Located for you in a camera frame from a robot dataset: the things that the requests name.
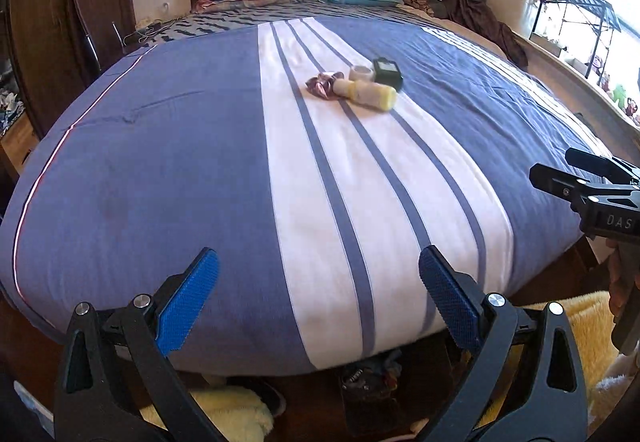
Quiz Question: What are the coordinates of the yellow fluffy rug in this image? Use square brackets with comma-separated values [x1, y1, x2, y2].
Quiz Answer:
[147, 386, 275, 442]
[520, 291, 623, 428]

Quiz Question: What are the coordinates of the white storage box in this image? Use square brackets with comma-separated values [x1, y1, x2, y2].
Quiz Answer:
[492, 0, 543, 38]

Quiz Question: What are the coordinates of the blue white striped blanket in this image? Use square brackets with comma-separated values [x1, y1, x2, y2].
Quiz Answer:
[0, 17, 616, 375]

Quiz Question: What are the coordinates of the dark wooden wardrobe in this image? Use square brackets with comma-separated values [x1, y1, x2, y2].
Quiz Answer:
[7, 0, 136, 133]

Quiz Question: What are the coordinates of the dark container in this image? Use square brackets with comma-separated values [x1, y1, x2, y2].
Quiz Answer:
[339, 352, 403, 438]

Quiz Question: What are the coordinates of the white fluffy cloth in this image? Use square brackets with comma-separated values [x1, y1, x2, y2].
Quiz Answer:
[587, 352, 640, 438]

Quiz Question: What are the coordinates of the green frog plush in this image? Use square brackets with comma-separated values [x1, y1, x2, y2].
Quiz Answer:
[609, 83, 630, 110]

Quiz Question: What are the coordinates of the dark green box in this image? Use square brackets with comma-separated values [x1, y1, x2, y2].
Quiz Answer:
[372, 57, 405, 92]

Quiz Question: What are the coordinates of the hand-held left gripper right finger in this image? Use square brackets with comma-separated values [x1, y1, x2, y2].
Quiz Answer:
[419, 245, 588, 442]

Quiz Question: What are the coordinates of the folded black chair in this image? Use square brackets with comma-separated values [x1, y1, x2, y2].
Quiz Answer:
[70, 0, 131, 73]

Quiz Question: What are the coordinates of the zebra print sheet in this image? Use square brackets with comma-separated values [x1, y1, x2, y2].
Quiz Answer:
[142, 0, 426, 46]

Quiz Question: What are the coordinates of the yellow green bottle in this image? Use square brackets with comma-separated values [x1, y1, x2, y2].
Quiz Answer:
[332, 78, 398, 112]

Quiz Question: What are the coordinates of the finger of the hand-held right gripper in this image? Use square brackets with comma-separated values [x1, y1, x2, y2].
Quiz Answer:
[529, 163, 640, 213]
[565, 148, 640, 184]

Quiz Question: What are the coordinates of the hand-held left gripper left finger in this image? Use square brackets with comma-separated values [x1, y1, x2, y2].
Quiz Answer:
[54, 247, 223, 442]

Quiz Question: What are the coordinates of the wooden shelf with clothes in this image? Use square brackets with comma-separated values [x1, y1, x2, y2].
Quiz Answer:
[0, 62, 28, 138]

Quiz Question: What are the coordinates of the person's right hand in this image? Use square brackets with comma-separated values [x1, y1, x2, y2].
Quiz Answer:
[607, 242, 637, 315]

